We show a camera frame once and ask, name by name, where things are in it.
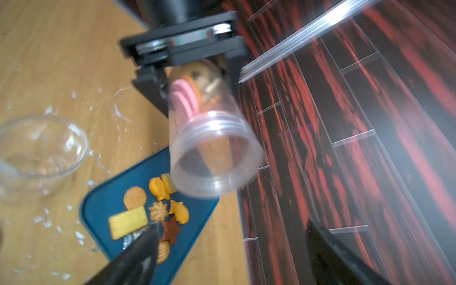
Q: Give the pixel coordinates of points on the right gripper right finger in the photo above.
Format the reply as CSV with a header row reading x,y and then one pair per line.
x,y
332,263

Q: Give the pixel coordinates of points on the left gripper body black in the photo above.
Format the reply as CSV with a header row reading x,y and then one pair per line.
x,y
182,32

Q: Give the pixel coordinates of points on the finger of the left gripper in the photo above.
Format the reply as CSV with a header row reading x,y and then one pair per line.
x,y
152,83
232,71

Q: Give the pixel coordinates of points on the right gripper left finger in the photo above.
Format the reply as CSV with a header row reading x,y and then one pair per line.
x,y
136,264

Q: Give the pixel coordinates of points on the orange round cookie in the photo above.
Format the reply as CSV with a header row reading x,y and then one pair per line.
x,y
164,250

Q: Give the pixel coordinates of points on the pink round sandwich cookie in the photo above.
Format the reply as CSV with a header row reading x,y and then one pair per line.
x,y
185,98

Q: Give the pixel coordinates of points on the pale yellow rectangular biscuit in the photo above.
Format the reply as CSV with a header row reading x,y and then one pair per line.
x,y
127,222

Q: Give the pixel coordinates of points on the yellow swirl cookie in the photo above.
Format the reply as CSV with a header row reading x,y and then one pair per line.
x,y
158,212

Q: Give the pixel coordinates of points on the yellow fish shaped cookie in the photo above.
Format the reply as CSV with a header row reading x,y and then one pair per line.
x,y
180,212

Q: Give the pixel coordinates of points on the clear jar with pink cookies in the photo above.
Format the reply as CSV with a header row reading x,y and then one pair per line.
x,y
216,151

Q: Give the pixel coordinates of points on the yellow square waffle cookie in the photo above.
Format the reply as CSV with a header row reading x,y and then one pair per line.
x,y
168,184

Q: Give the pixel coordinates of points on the clear jar with yellow cookies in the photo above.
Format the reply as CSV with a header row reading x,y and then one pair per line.
x,y
38,153

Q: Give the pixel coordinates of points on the brown iced star cookie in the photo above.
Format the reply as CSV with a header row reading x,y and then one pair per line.
x,y
170,230

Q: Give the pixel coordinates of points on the orange fish cookie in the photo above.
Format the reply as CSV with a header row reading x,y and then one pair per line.
x,y
157,188

